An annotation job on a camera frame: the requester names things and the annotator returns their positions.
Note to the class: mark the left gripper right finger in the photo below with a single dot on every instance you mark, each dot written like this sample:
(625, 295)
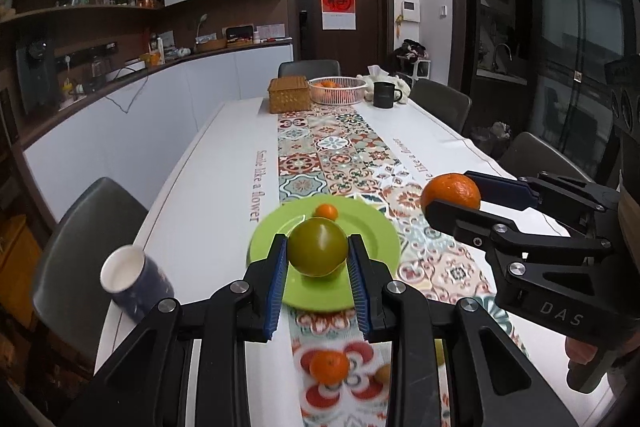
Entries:
(490, 381)

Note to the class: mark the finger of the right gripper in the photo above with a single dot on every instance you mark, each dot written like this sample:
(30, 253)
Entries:
(555, 196)
(465, 221)

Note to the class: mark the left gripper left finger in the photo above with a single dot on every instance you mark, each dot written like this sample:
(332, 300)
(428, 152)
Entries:
(145, 381)

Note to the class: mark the large orange mandarin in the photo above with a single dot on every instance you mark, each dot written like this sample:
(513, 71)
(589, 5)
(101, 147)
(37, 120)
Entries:
(452, 187)

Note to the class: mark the green pear fruit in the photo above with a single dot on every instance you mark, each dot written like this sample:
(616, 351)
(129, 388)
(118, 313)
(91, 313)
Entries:
(317, 247)

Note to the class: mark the right hand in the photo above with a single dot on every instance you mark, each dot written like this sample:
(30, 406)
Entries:
(579, 352)

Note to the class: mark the grey chair near right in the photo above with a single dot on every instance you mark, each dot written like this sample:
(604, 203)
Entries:
(528, 156)

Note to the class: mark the grey chair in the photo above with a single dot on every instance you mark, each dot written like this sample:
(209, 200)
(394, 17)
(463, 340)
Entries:
(67, 294)
(446, 104)
(528, 156)

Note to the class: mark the dark blue mug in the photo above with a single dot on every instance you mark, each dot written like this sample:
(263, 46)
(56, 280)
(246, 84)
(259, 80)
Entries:
(134, 281)

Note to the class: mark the small brown longan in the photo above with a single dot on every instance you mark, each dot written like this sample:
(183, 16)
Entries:
(382, 374)

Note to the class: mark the grey chair far right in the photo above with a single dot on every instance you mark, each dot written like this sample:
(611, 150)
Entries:
(446, 104)

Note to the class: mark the grey chair near left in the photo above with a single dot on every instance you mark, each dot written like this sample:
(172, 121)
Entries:
(67, 294)

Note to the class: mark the small orange on plate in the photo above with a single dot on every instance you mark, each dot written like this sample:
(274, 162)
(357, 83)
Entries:
(326, 211)

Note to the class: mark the green round plate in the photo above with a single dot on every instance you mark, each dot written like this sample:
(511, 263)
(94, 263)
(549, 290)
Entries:
(355, 217)

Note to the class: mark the black mug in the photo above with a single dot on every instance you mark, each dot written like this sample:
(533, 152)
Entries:
(386, 94)

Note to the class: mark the patterned table runner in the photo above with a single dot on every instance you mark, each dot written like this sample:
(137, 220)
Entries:
(334, 151)

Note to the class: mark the white cloth bundle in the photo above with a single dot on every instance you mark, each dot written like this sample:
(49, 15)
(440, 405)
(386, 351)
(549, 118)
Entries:
(375, 75)

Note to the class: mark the grey chair far end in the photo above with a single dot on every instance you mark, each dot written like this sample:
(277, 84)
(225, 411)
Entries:
(310, 69)

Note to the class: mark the woven wicker box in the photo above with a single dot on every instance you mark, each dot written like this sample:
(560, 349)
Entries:
(289, 94)

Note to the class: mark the white wire fruit basket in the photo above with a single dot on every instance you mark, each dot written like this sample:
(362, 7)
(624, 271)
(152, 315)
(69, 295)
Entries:
(337, 90)

